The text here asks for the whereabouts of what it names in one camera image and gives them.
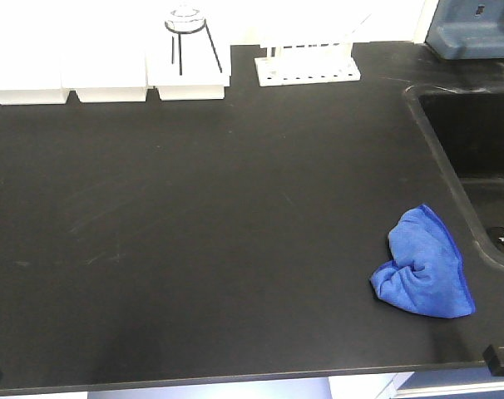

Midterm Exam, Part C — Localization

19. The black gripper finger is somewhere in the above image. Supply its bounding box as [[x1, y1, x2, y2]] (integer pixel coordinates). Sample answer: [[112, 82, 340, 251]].
[[482, 345, 504, 377]]

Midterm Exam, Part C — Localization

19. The blue microfiber cloth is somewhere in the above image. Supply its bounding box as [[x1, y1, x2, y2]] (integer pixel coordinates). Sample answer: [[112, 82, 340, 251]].
[[369, 204, 476, 319]]

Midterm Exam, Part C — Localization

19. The black lab sink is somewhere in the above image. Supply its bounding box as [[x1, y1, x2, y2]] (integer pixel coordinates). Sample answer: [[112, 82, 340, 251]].
[[404, 86, 504, 271]]

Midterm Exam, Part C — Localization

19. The white box left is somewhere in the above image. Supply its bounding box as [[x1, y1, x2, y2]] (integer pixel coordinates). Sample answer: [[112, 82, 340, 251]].
[[0, 15, 69, 106]]

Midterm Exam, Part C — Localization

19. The white box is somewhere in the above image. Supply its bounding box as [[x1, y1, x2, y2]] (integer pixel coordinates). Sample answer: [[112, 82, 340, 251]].
[[61, 27, 148, 103], [0, 15, 69, 106], [146, 23, 232, 101]]

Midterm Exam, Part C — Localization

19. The white box middle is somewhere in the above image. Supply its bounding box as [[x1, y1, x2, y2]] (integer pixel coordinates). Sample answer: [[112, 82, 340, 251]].
[[61, 27, 148, 103]]

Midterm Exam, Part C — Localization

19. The blue grey lab device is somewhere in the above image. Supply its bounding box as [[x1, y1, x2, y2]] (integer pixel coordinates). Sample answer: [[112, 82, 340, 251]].
[[425, 0, 504, 60]]

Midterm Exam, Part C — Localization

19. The white test tube rack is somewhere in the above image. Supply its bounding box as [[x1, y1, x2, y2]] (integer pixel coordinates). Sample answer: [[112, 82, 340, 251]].
[[254, 14, 362, 87]]

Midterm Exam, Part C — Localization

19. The white box right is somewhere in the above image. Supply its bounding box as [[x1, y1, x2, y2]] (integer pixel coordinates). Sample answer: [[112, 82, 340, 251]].
[[146, 23, 232, 101]]

